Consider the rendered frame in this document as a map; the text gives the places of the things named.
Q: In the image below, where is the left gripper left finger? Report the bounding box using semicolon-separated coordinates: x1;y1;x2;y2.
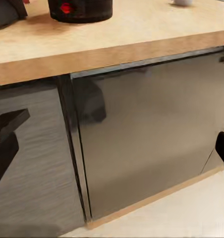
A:
0;132;19;180

